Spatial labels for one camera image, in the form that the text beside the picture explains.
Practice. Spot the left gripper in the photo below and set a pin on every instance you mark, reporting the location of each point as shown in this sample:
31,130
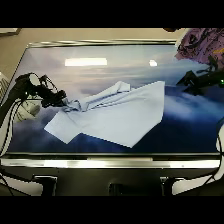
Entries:
53,97

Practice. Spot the light blue shirt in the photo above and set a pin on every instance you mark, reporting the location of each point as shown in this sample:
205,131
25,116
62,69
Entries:
126,113

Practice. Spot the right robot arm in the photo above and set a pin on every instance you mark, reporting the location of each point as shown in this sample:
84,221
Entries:
203,80

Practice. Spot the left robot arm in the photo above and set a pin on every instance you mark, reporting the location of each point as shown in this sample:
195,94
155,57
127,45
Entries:
14,92

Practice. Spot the purple patterned garment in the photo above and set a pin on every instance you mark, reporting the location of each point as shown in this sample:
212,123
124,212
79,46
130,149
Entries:
203,43

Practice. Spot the silver frame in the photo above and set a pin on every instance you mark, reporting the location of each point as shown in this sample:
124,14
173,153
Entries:
110,163

